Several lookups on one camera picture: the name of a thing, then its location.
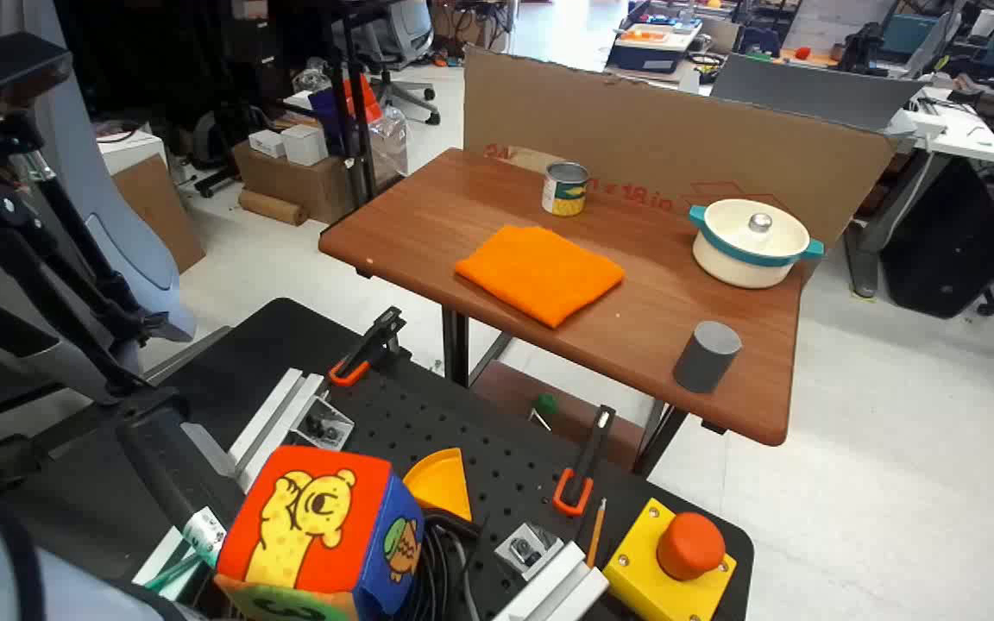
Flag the white pot with teal rim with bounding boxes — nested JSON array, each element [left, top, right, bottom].
[[688, 196, 830, 291]]

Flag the orange folded cloth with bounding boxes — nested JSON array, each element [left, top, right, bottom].
[[452, 220, 627, 330]]

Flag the black perforated base board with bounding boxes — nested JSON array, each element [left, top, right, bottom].
[[11, 294, 755, 621]]

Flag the brown wooden table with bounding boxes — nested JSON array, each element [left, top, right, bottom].
[[318, 145, 811, 479]]

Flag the white and yellow tin can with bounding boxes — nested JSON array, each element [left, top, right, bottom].
[[540, 158, 589, 220]]

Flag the orange wedge block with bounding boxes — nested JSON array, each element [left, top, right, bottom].
[[400, 447, 478, 527]]

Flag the black and white marker card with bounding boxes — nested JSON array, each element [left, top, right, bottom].
[[288, 395, 360, 455], [493, 523, 565, 583]]

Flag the grey cup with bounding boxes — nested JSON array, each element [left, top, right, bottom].
[[671, 319, 747, 396]]

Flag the low brown cardboard boxes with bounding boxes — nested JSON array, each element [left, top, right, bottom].
[[230, 142, 355, 225]]

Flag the wooden pencil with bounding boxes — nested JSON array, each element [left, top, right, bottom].
[[582, 495, 610, 569]]

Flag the brown cardboard panel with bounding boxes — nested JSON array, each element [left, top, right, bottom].
[[458, 46, 902, 250]]

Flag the aluminium extrusion bar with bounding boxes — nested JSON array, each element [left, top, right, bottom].
[[226, 366, 333, 495], [493, 539, 615, 621]]

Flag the black office chair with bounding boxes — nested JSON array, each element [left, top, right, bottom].
[[340, 0, 446, 130]]

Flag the colourful plush bear cube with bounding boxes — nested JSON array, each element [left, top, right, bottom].
[[213, 443, 429, 621]]

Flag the yellow box with red button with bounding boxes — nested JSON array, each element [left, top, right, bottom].
[[602, 497, 741, 621]]

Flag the brown cardboard box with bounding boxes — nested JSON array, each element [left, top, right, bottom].
[[112, 153, 212, 276]]

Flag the grey office desk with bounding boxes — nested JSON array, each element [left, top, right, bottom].
[[712, 48, 994, 296]]

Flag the light blue fabric cover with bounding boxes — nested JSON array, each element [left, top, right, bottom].
[[0, 0, 197, 337]]

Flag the black clamp with orange handle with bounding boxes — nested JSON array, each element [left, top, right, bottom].
[[550, 403, 618, 523], [325, 303, 412, 389]]

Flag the black cable bundle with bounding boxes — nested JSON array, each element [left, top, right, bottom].
[[406, 523, 485, 621]]

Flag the black camera tripod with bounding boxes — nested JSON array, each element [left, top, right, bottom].
[[0, 30, 197, 463]]

